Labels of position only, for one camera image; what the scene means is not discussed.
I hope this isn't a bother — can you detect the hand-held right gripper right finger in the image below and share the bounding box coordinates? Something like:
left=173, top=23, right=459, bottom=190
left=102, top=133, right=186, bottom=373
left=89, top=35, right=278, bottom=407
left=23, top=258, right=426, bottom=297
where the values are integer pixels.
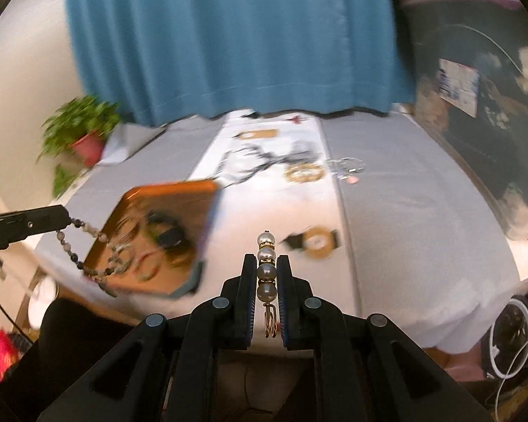
left=276, top=254, right=496, bottom=422

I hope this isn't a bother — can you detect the black smartwatch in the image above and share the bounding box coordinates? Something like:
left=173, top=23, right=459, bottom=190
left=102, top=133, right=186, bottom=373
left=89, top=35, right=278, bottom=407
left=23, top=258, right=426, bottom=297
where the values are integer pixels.
left=152, top=213, right=186, bottom=248

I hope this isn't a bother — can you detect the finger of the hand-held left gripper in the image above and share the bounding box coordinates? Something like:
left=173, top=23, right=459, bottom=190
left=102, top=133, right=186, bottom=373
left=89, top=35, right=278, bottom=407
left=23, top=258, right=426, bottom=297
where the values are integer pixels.
left=0, top=204, right=72, bottom=247

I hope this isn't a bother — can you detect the black white bead bracelet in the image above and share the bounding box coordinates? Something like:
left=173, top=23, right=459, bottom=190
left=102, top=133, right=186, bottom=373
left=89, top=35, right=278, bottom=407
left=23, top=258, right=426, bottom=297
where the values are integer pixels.
left=55, top=217, right=135, bottom=299

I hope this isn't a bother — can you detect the dark printed cloth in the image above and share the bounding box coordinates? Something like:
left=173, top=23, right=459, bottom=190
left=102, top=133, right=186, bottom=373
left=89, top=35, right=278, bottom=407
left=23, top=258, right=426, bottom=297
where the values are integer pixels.
left=394, top=0, right=528, bottom=242

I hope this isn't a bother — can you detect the red plant pot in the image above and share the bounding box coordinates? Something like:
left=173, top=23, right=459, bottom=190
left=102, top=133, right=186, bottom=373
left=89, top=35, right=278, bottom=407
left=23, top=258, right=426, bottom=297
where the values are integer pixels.
left=73, top=132, right=106, bottom=165

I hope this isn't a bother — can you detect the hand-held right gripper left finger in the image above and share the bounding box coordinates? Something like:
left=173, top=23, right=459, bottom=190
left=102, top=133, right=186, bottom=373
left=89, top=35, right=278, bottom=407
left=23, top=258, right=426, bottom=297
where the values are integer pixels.
left=35, top=252, right=258, bottom=422

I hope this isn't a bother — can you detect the blue curtain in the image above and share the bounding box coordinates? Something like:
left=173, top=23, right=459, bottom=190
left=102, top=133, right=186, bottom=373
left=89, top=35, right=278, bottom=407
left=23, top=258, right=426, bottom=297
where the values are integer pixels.
left=66, top=0, right=416, bottom=126

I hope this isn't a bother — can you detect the red cloth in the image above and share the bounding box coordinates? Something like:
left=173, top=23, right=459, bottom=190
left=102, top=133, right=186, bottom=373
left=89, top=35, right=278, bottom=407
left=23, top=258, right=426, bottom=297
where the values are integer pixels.
left=0, top=329, right=25, bottom=383

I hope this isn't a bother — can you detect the green pothos plant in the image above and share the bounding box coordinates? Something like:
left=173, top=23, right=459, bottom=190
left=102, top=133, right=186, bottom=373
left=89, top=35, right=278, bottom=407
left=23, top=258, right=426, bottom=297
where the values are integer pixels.
left=37, top=94, right=124, bottom=198

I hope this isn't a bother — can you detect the gold wire pearl bangle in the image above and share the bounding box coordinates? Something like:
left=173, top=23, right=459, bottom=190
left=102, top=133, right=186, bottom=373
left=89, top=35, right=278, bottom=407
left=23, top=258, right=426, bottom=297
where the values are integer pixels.
left=255, top=230, right=279, bottom=339

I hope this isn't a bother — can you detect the grey tablecloth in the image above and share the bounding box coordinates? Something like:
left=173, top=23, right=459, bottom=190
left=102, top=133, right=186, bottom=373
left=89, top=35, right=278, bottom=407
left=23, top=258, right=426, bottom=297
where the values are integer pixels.
left=35, top=114, right=522, bottom=354

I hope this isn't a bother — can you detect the white picture card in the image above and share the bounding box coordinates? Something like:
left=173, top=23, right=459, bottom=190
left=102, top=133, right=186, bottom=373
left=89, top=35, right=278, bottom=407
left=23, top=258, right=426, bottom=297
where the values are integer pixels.
left=438, top=58, right=480, bottom=117

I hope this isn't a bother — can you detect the white cable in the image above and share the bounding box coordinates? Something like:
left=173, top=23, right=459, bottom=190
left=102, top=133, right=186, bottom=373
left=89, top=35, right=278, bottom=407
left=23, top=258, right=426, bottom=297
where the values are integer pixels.
left=488, top=296, right=528, bottom=409

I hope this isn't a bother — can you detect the white round stand base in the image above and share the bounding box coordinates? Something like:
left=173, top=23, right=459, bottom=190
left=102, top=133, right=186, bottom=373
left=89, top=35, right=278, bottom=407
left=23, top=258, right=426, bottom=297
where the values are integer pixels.
left=26, top=275, right=59, bottom=330

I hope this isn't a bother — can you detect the orange metal tray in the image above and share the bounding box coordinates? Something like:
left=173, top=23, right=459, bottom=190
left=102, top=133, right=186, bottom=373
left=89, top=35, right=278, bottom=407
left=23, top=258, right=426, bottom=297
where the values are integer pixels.
left=81, top=179, right=223, bottom=300

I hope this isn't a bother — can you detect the white printed table runner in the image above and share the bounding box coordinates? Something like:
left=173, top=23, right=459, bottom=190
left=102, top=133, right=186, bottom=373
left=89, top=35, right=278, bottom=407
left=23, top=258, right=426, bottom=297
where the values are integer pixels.
left=176, top=112, right=366, bottom=354

